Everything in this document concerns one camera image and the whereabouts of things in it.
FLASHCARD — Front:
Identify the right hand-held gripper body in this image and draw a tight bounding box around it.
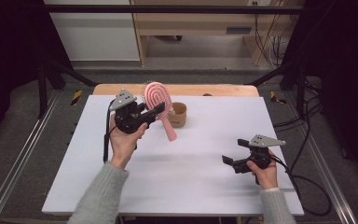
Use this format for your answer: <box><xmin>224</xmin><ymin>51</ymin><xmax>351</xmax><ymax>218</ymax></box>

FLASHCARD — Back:
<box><xmin>232</xmin><ymin>133</ymin><xmax>287</xmax><ymax>175</ymax></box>

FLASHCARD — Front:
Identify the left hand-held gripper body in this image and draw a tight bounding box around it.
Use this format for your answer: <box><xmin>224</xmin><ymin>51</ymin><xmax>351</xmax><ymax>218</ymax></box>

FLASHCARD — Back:
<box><xmin>109</xmin><ymin>89</ymin><xmax>157</xmax><ymax>135</ymax></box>

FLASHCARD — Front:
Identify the pink hairbrush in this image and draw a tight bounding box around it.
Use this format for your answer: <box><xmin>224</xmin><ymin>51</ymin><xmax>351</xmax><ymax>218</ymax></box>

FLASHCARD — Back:
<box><xmin>143</xmin><ymin>81</ymin><xmax>178</xmax><ymax>143</ymax></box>

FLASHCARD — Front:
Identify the person's right hand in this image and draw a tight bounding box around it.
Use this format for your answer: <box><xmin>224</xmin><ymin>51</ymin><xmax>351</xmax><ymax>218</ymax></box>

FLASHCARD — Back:
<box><xmin>245</xmin><ymin>148</ymin><xmax>280</xmax><ymax>191</ymax></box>

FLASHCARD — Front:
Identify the person's left hand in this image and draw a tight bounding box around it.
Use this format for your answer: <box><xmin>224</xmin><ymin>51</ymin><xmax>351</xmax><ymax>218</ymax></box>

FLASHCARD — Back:
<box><xmin>108</xmin><ymin>114</ymin><xmax>149</xmax><ymax>171</ymax></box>

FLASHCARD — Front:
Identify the black metal stand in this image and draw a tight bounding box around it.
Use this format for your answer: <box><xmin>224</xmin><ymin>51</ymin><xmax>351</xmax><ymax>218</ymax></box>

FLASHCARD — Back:
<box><xmin>245</xmin><ymin>60</ymin><xmax>309</xmax><ymax>119</ymax></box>
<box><xmin>37</xmin><ymin>58</ymin><xmax>98</xmax><ymax>119</ymax></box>

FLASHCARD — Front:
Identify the white cabinet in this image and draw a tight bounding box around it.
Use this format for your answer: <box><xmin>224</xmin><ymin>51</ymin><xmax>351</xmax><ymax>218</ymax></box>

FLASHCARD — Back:
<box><xmin>43</xmin><ymin>0</ymin><xmax>142</xmax><ymax>63</ymax></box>

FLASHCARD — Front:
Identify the wooden desk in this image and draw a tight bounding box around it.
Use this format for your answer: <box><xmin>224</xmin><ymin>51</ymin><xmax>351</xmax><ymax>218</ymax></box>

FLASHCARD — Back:
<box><xmin>130</xmin><ymin>0</ymin><xmax>295</xmax><ymax>67</ymax></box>

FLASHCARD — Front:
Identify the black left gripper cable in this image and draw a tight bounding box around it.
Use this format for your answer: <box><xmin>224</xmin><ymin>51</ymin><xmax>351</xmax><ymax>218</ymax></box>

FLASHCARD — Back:
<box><xmin>103</xmin><ymin>100</ymin><xmax>117</xmax><ymax>164</ymax></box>

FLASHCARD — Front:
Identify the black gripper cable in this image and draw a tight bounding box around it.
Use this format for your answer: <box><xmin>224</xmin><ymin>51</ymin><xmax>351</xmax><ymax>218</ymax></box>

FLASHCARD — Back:
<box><xmin>103</xmin><ymin>100</ymin><xmax>117</xmax><ymax>164</ymax></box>
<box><xmin>269</xmin><ymin>153</ymin><xmax>333</xmax><ymax>217</ymax></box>

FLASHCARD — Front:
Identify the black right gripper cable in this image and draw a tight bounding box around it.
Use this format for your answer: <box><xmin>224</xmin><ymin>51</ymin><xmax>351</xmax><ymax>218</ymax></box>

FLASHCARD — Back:
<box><xmin>269</xmin><ymin>153</ymin><xmax>333</xmax><ymax>217</ymax></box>

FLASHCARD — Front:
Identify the aluminium rail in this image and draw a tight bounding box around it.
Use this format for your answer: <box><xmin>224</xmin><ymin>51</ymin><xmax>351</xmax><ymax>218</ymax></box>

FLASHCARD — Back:
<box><xmin>302</xmin><ymin>130</ymin><xmax>358</xmax><ymax>224</ymax></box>
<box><xmin>0</xmin><ymin>90</ymin><xmax>61</xmax><ymax>224</ymax></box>

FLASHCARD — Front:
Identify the black horizontal frame bar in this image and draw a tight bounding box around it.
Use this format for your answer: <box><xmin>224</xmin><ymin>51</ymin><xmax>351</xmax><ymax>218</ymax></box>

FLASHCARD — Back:
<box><xmin>41</xmin><ymin>4</ymin><xmax>307</xmax><ymax>15</ymax></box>

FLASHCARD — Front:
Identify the hanging cable bundle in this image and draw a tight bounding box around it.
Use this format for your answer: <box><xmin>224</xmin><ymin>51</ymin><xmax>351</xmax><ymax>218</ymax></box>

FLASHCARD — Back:
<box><xmin>253</xmin><ymin>12</ymin><xmax>285</xmax><ymax>67</ymax></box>

